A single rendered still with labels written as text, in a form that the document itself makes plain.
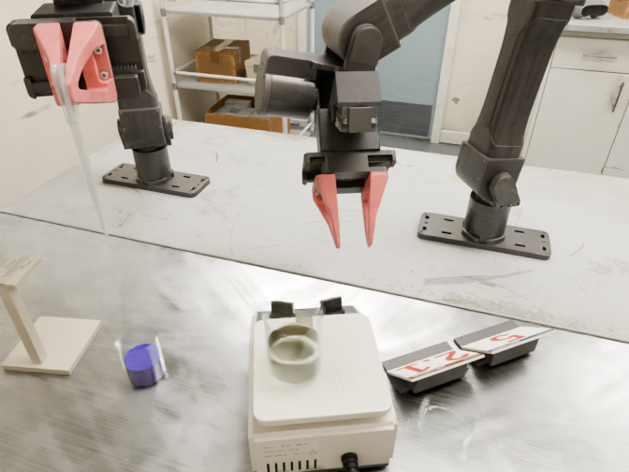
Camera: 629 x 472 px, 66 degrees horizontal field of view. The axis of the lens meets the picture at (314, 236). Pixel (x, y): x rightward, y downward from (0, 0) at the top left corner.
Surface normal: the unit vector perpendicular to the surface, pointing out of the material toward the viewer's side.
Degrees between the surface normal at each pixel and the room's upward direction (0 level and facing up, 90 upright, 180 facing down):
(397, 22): 93
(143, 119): 81
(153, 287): 0
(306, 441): 90
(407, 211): 0
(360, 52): 90
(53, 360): 0
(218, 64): 91
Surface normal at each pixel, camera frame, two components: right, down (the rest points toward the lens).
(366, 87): 0.07, -0.26
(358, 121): 0.09, 0.35
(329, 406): 0.00, -0.83
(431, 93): -0.31, 0.54
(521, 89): 0.21, 0.55
